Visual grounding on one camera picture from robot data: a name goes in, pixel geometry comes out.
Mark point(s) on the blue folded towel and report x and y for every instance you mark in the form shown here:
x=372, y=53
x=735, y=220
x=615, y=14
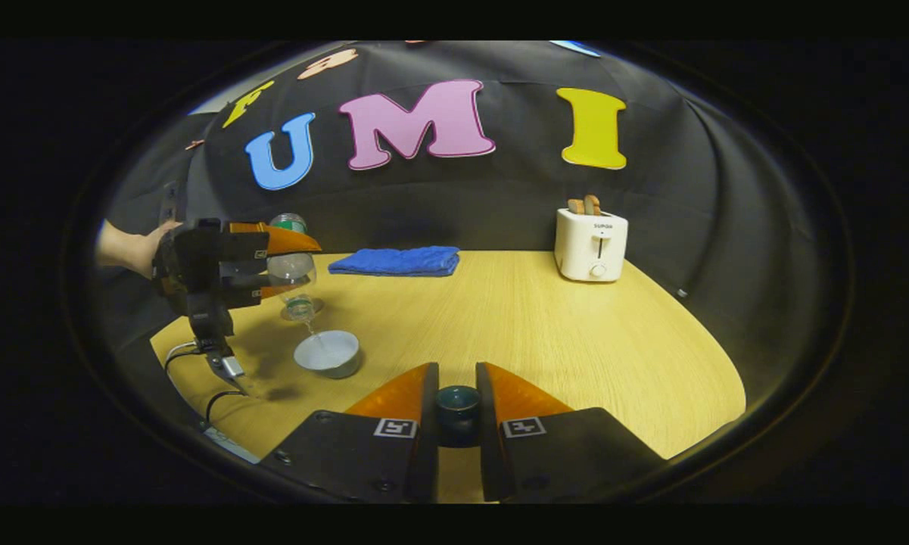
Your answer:
x=397, y=261

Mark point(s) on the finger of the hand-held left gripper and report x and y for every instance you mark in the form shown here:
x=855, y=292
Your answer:
x=246, y=242
x=242, y=291

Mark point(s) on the toast slice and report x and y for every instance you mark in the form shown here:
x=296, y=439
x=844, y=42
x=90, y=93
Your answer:
x=592, y=204
x=576, y=206

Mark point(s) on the white teacup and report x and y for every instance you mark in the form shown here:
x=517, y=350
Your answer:
x=329, y=354

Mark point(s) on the clear glass coaster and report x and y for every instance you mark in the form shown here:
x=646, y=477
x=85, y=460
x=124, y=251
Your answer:
x=319, y=307

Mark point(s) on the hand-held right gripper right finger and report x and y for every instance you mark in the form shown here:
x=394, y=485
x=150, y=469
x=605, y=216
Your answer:
x=490, y=454

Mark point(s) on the white toaster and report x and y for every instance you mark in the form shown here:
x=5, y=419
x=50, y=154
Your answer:
x=590, y=250

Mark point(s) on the dark teal teacup lid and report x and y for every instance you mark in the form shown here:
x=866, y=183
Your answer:
x=458, y=405

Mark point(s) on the clear plastic water bottle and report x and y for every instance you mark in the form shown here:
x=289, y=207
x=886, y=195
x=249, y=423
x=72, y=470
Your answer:
x=291, y=269

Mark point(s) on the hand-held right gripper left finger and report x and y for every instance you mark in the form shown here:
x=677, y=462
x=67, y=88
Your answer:
x=426, y=454

